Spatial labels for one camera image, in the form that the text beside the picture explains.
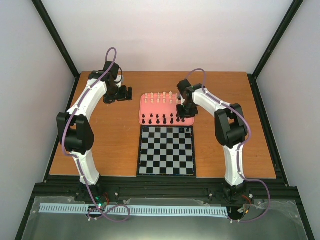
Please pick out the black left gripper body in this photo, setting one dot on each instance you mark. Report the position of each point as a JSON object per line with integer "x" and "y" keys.
{"x": 117, "y": 95}

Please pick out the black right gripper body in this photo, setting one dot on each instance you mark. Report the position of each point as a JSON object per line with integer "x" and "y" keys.
{"x": 188, "y": 110}

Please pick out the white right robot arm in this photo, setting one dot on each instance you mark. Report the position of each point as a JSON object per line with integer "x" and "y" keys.
{"x": 230, "y": 126}

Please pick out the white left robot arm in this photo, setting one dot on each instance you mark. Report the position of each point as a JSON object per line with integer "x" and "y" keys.
{"x": 75, "y": 133}

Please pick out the pink plastic tray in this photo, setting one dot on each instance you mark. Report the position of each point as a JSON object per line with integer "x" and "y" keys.
{"x": 160, "y": 109}

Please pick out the black white chessboard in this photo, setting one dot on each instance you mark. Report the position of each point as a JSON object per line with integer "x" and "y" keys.
{"x": 163, "y": 151}

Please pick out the black left frame post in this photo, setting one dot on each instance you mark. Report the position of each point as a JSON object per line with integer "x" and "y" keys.
{"x": 45, "y": 17}

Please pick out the black frame post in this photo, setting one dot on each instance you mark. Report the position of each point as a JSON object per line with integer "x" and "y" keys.
{"x": 283, "y": 26}
{"x": 45, "y": 17}

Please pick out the black aluminium frame base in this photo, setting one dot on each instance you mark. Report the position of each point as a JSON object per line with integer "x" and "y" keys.
{"x": 161, "y": 188}

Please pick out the light blue cable duct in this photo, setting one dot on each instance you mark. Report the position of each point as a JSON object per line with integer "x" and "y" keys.
{"x": 136, "y": 210}

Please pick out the black right frame post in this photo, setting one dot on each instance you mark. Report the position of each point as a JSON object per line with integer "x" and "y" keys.
{"x": 283, "y": 26}

